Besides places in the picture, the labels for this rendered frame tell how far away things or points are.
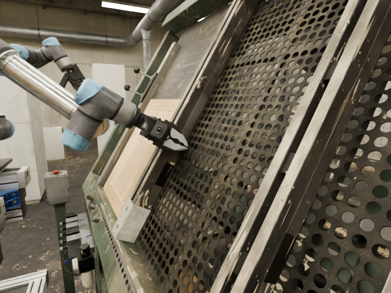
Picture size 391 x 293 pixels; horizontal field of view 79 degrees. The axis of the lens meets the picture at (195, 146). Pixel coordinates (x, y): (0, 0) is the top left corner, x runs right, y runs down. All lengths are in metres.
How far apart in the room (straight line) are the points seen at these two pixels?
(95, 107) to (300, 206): 0.54
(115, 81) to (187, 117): 4.31
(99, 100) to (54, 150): 5.71
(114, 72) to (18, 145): 2.30
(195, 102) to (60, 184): 1.06
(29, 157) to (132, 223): 2.95
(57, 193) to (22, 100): 2.16
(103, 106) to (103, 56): 8.93
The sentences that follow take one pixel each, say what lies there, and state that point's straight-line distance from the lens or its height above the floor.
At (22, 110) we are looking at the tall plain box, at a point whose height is 1.24.
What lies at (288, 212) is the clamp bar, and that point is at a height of 1.19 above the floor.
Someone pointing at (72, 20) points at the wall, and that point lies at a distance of 9.80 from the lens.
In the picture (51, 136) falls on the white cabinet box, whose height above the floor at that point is 0.55.
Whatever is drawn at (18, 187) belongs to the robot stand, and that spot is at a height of 0.91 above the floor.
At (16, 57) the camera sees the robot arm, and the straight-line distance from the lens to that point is 0.93.
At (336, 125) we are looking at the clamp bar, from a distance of 0.47.
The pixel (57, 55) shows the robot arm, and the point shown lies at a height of 1.59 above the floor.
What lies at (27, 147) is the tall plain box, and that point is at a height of 0.77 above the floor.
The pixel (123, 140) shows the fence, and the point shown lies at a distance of 1.42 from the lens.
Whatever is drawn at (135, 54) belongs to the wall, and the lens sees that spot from 9.79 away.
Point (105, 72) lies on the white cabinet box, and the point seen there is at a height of 1.88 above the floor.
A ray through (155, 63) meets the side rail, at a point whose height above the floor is 1.61.
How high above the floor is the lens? 1.37
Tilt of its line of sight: 11 degrees down
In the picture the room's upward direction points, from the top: straight up
